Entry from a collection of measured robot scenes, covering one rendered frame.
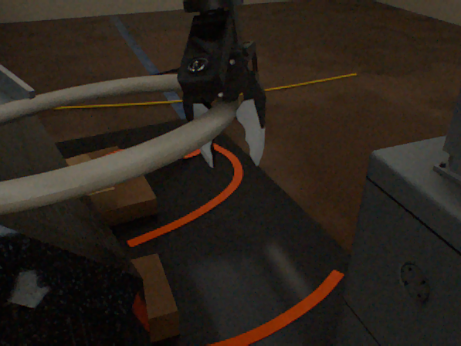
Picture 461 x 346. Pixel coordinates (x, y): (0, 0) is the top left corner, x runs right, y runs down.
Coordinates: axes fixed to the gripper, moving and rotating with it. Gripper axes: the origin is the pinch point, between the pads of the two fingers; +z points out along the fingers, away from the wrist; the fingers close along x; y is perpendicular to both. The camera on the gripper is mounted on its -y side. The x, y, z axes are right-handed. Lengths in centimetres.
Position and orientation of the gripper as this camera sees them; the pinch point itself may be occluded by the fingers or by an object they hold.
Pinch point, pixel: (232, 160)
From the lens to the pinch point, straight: 58.4
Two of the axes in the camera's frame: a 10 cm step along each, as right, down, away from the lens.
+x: -9.6, 0.4, 2.6
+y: 2.2, -4.2, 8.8
